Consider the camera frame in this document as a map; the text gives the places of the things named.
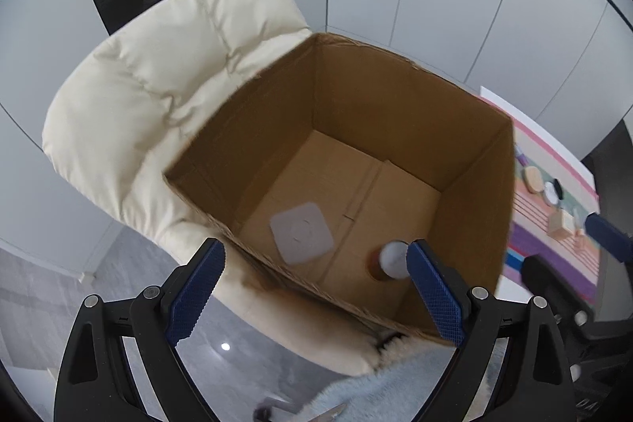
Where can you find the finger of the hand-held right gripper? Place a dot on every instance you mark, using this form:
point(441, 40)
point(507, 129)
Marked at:
point(606, 229)
point(544, 278)

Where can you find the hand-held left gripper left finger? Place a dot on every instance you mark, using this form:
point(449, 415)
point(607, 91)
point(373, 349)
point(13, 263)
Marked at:
point(198, 288)

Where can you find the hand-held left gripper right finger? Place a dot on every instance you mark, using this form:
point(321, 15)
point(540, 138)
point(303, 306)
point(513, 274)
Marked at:
point(435, 288)

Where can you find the tan wooden block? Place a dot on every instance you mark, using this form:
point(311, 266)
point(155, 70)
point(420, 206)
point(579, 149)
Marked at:
point(561, 224)

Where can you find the brown cardboard box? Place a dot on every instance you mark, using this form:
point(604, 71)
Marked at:
point(376, 105)

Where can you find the striped table cloth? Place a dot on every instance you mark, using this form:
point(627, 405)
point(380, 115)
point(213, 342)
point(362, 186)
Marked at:
point(549, 249)

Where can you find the brown bottle with white cap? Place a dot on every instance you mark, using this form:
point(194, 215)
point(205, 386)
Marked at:
point(390, 260)

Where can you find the clear case with black insert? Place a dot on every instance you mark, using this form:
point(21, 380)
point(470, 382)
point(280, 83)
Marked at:
point(551, 198)

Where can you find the black round disc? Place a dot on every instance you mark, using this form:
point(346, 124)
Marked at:
point(557, 185)

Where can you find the tan round pad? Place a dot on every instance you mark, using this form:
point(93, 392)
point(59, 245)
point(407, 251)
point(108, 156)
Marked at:
point(532, 179)

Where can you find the light blue fluffy blanket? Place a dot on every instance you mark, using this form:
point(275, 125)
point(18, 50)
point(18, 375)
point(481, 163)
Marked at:
point(395, 382)

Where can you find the small purple bottle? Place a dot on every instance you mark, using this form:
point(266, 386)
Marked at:
point(520, 154)

